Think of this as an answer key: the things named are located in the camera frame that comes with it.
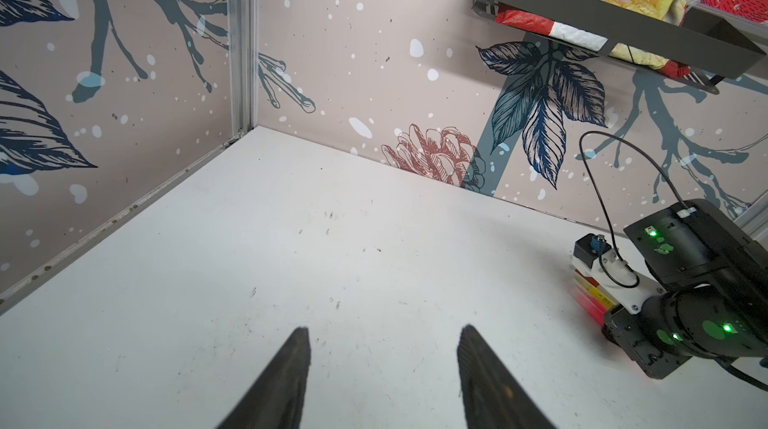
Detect black wire wall basket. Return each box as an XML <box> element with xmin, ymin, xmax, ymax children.
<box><xmin>473</xmin><ymin>0</ymin><xmax>766</xmax><ymax>89</ymax></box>

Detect yellow highlighter pen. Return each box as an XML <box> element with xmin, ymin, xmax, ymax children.
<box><xmin>574</xmin><ymin>274</ymin><xmax>618</xmax><ymax>311</ymax></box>

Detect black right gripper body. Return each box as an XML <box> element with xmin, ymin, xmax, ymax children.
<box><xmin>602</xmin><ymin>296</ymin><xmax>695</xmax><ymax>380</ymax></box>

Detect white whiteboard marker pen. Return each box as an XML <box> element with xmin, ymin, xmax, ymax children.
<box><xmin>575</xmin><ymin>270</ymin><xmax>600</xmax><ymax>287</ymax></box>

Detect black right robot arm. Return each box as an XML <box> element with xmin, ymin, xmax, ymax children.
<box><xmin>602</xmin><ymin>199</ymin><xmax>767</xmax><ymax>390</ymax></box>

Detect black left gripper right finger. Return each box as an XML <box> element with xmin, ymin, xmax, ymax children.
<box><xmin>457</xmin><ymin>325</ymin><xmax>555</xmax><ymax>429</ymax></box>

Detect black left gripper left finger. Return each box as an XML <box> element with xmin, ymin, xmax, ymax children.
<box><xmin>217</xmin><ymin>327</ymin><xmax>311</xmax><ymax>429</ymax></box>

